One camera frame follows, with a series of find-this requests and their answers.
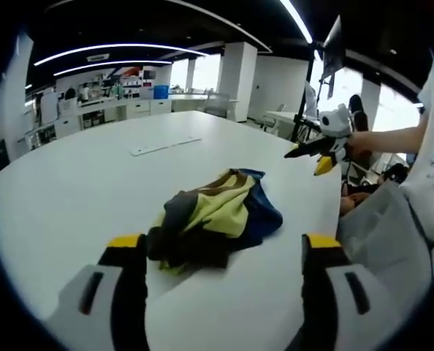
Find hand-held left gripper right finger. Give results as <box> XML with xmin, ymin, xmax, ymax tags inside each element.
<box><xmin>300</xmin><ymin>233</ymin><xmax>404</xmax><ymax>351</ymax></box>

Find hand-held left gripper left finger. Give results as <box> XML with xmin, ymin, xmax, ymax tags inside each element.
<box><xmin>45</xmin><ymin>233</ymin><xmax>148</xmax><ymax>351</ymax></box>

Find yellow blue brown garment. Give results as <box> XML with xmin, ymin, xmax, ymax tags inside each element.
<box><xmin>145</xmin><ymin>167</ymin><xmax>284</xmax><ymax>273</ymax></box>

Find black office chair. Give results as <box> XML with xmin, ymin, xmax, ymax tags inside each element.
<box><xmin>348</xmin><ymin>94</ymin><xmax>370</xmax><ymax>133</ymax></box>

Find black monitor stand pole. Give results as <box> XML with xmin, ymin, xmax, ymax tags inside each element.
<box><xmin>291</xmin><ymin>39</ymin><xmax>321</xmax><ymax>143</ymax></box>

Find person's grey trousers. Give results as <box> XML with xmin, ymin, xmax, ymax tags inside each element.
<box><xmin>339</xmin><ymin>181</ymin><xmax>434</xmax><ymax>293</ymax></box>

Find black monitor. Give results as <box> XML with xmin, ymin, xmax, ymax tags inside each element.
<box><xmin>321</xmin><ymin>14</ymin><xmax>346</xmax><ymax>80</ymax></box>

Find person's white printed shirt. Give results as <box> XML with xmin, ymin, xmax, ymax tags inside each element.
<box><xmin>399</xmin><ymin>54</ymin><xmax>434</xmax><ymax>271</ymax></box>

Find white mesh office chair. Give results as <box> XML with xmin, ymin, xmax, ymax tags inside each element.
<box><xmin>204</xmin><ymin>93</ymin><xmax>231</xmax><ymax>118</ymax></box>

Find long ceiling light strip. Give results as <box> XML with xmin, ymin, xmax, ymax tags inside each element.
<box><xmin>279</xmin><ymin>0</ymin><xmax>313</xmax><ymax>43</ymax></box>
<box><xmin>33</xmin><ymin>43</ymin><xmax>211</xmax><ymax>67</ymax></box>
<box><xmin>53</xmin><ymin>59</ymin><xmax>172</xmax><ymax>77</ymax></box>

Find white background desk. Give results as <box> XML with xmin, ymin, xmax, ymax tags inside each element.
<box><xmin>169</xmin><ymin>93</ymin><xmax>240</xmax><ymax>113</ymax></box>

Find white cabinet row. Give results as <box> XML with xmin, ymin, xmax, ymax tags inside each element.
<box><xmin>54</xmin><ymin>97</ymin><xmax>172</xmax><ymax>140</ymax></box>

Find white whiteboard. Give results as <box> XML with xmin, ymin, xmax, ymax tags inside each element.
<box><xmin>39</xmin><ymin>91</ymin><xmax>60</xmax><ymax>126</ymax></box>

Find white table cable cover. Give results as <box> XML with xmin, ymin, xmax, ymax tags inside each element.
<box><xmin>130</xmin><ymin>137</ymin><xmax>202</xmax><ymax>157</ymax></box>

